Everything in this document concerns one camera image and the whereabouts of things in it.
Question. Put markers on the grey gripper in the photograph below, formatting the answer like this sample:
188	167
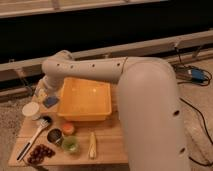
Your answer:
51	85

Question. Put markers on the blue sponge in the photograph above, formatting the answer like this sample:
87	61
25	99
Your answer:
50	101

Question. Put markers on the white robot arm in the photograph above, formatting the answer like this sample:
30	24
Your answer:
148	105

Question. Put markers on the white plastic cup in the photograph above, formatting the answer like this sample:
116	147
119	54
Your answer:
31	110

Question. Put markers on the green plastic cup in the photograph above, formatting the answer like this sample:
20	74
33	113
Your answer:
70	144

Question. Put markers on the yellow plastic bin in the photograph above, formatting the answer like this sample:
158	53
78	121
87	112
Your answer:
84	100

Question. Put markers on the orange round toy fruit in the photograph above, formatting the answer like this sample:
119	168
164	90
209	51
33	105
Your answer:
68	128

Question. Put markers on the dark metal can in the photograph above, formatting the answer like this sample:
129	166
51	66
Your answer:
55	136

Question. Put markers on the wooden table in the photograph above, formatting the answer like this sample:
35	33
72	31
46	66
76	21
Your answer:
110	146

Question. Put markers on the bunch of purple grapes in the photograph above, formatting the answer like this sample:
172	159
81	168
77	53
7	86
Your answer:
38	154

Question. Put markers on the blue power box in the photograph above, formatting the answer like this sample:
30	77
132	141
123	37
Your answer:
197	75

